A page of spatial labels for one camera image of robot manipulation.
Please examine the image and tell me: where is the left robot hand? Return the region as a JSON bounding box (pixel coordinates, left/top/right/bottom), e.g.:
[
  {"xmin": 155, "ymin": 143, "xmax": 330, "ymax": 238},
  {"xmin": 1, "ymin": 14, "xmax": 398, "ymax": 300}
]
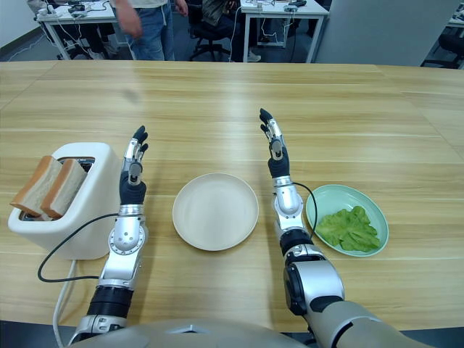
[{"xmin": 119, "ymin": 125, "xmax": 149, "ymax": 206}]

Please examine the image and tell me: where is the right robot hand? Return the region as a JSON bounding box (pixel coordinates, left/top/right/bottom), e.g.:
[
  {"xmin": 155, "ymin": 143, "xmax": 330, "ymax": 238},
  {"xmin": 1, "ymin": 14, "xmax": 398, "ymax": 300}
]
[{"xmin": 258, "ymin": 107, "xmax": 292, "ymax": 179}]

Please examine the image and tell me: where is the cream toaster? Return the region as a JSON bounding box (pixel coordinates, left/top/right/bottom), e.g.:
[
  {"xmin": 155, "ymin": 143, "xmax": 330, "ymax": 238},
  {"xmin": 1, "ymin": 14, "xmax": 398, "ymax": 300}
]
[{"xmin": 7, "ymin": 141, "xmax": 122, "ymax": 261}]

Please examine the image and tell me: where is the green plate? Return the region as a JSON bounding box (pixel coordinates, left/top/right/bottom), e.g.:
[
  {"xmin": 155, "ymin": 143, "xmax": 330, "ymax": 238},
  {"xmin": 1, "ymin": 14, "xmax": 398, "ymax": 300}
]
[{"xmin": 305, "ymin": 184, "xmax": 390, "ymax": 258}]

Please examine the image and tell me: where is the bread slice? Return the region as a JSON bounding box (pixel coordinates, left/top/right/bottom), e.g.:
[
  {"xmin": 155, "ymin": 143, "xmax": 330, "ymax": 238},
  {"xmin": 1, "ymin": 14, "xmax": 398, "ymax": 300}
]
[
  {"xmin": 9, "ymin": 155, "xmax": 63, "ymax": 218},
  {"xmin": 40, "ymin": 158, "xmax": 88, "ymax": 220}
]

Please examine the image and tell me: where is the cream plate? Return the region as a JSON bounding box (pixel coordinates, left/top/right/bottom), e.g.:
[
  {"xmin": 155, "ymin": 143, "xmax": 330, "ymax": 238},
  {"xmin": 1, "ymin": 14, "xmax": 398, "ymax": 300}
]
[{"xmin": 172, "ymin": 172, "xmax": 260, "ymax": 252}]

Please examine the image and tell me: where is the green lettuce leaf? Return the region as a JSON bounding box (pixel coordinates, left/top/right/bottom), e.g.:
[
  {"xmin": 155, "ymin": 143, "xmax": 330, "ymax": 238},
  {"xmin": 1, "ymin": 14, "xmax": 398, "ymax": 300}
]
[{"xmin": 315, "ymin": 205, "xmax": 381, "ymax": 253}]

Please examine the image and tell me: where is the person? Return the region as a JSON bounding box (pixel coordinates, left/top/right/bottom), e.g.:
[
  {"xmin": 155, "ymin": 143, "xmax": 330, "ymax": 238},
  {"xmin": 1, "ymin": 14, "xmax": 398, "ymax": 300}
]
[
  {"xmin": 201, "ymin": 0, "xmax": 262, "ymax": 63},
  {"xmin": 109, "ymin": 0, "xmax": 190, "ymax": 62}
]

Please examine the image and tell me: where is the robot body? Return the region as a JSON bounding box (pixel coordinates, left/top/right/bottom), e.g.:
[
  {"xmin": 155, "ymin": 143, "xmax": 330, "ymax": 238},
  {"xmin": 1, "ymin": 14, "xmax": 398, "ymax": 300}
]
[{"xmin": 70, "ymin": 318, "xmax": 313, "ymax": 348}]

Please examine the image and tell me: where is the black cable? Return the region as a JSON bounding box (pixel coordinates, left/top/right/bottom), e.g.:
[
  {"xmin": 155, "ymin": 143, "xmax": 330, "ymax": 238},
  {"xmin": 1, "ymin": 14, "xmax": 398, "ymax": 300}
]
[
  {"xmin": 291, "ymin": 181, "xmax": 319, "ymax": 241},
  {"xmin": 37, "ymin": 212, "xmax": 120, "ymax": 283}
]

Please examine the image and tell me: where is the white cord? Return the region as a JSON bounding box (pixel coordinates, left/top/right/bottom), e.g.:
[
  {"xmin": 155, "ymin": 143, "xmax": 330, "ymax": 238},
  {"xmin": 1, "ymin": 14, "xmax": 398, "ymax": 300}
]
[{"xmin": 52, "ymin": 258, "xmax": 78, "ymax": 348}]

